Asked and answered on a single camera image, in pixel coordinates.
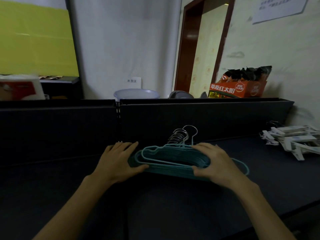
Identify person's right hand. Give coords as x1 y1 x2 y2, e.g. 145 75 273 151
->
191 143 250 192

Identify person's left hand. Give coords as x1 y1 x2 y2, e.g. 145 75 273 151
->
92 141 150 185

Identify teal wire hanger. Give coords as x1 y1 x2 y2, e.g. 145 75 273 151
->
141 125 250 176

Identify pile of white clip hangers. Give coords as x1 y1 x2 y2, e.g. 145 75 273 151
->
259 121 320 162

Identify person's left forearm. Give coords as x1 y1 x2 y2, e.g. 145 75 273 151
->
32 176 113 240

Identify person's right forearm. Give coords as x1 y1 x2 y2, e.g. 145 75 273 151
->
232 182 297 240

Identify black back panel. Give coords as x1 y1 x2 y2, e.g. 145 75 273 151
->
0 98 295 165

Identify black table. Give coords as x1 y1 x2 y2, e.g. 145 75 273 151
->
0 136 320 240

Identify lavender plastic basin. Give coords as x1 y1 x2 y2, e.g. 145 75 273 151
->
114 89 160 100

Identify orange snack carton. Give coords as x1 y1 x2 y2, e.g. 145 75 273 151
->
209 65 272 99

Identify small white label sign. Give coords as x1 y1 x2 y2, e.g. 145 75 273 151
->
122 77 142 89

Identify grey round container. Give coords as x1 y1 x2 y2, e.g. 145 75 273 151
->
169 90 208 99

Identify red tissue pack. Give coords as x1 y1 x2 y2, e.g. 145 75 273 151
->
0 74 46 101

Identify grey wall shelf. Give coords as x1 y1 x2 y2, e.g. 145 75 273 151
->
39 76 80 84

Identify brown door frame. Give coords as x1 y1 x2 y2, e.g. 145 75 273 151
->
174 0 236 93

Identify yellow wall panel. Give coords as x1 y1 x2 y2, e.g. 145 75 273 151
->
0 0 79 77

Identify white wall notice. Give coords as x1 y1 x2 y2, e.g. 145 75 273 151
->
252 0 310 25

